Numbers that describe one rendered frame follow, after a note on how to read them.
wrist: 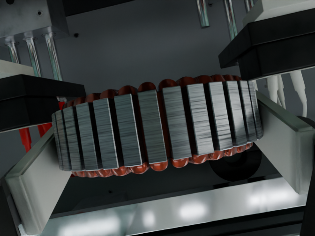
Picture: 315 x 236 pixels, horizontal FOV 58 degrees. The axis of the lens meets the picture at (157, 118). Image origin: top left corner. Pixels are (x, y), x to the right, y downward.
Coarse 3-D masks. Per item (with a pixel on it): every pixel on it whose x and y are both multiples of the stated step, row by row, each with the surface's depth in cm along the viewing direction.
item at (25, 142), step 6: (60, 102) 30; (60, 108) 30; (42, 126) 30; (48, 126) 30; (24, 132) 30; (42, 132) 32; (24, 138) 30; (30, 138) 31; (24, 144) 30; (72, 174) 34
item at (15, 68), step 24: (48, 48) 31; (0, 72) 20; (24, 72) 23; (0, 96) 22; (24, 96) 22; (48, 96) 26; (72, 96) 31; (0, 120) 22; (24, 120) 22; (48, 120) 25
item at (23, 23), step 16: (0, 0) 29; (16, 0) 29; (32, 0) 29; (48, 0) 29; (0, 16) 29; (16, 16) 29; (32, 16) 29; (48, 16) 29; (64, 16) 33; (0, 32) 29; (16, 32) 29; (32, 32) 30; (48, 32) 31; (64, 32) 32
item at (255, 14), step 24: (264, 0) 18; (288, 0) 18; (312, 0) 18; (264, 24) 20; (288, 24) 20; (312, 24) 20; (240, 48) 24; (264, 48) 20; (288, 48) 20; (312, 48) 20; (240, 72) 26; (264, 72) 21; (288, 72) 23
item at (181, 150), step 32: (96, 96) 12; (128, 96) 11; (160, 96) 12; (192, 96) 11; (224, 96) 12; (64, 128) 13; (96, 128) 12; (128, 128) 11; (160, 128) 11; (192, 128) 11; (224, 128) 12; (256, 128) 13; (64, 160) 13; (96, 160) 11; (128, 160) 11; (160, 160) 11; (192, 160) 12
